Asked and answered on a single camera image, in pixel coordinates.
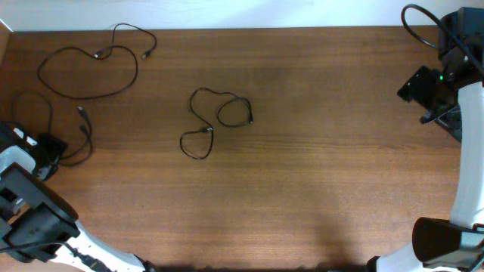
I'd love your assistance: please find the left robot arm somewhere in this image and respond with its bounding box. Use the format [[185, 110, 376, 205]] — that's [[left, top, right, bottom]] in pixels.
[[1, 122, 156, 272]]

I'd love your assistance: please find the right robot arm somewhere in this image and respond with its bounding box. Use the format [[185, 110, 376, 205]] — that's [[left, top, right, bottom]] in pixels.
[[365, 4, 483, 272]]

